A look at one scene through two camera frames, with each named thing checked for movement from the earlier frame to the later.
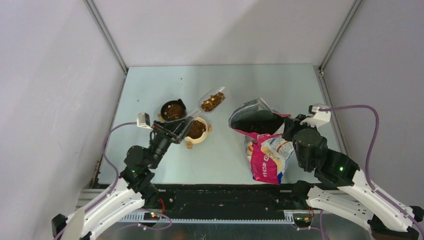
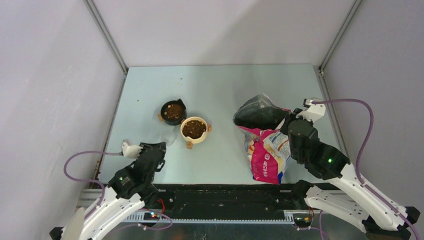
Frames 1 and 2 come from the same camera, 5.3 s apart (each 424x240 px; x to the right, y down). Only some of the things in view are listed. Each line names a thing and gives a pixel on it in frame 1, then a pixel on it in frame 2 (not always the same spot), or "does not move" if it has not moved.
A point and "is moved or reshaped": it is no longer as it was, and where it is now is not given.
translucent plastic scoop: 210,101 is moved or reshaped
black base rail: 218,198 does not move
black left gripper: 174,129 to 162,145
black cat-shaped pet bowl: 173,110 does not move
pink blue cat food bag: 268,151 does not move
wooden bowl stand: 189,144 does not move
